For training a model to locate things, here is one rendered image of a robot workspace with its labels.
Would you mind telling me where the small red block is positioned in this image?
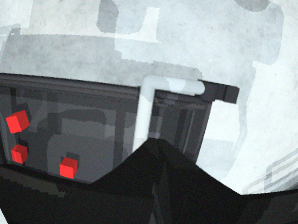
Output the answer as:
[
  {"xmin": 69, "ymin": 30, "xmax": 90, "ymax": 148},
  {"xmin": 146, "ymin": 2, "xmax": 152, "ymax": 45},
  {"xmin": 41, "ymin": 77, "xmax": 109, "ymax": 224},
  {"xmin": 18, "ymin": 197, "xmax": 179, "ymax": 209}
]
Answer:
[
  {"xmin": 60, "ymin": 157, "xmax": 77, "ymax": 179},
  {"xmin": 11, "ymin": 145, "xmax": 28, "ymax": 164},
  {"xmin": 5, "ymin": 111, "xmax": 29, "ymax": 133}
]

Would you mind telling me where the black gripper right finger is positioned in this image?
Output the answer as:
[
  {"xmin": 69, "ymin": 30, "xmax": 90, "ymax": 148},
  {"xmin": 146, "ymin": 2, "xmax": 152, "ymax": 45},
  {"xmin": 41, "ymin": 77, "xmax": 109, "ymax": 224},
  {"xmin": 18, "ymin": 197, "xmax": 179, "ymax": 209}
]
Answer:
[{"xmin": 153, "ymin": 137, "xmax": 298, "ymax": 224}]

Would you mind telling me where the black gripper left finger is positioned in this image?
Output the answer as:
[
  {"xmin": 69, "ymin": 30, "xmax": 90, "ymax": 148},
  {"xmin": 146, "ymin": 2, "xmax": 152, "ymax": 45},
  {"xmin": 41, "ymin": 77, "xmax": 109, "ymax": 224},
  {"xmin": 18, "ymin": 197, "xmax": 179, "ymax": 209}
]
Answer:
[{"xmin": 0, "ymin": 137, "xmax": 158, "ymax": 224}]

